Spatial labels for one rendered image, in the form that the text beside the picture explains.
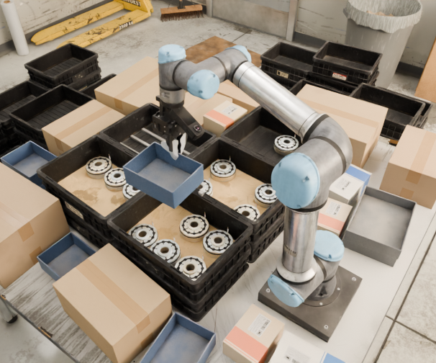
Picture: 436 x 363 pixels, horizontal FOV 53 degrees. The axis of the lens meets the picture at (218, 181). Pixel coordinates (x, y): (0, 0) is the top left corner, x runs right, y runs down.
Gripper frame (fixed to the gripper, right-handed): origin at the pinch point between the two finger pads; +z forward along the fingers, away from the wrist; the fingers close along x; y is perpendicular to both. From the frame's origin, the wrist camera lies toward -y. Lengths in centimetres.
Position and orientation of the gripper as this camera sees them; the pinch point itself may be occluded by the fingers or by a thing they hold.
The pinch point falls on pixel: (178, 156)
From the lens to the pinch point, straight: 141.7
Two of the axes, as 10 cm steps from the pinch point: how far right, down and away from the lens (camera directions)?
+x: -6.0, 4.8, -6.4
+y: -8.0, -4.1, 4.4
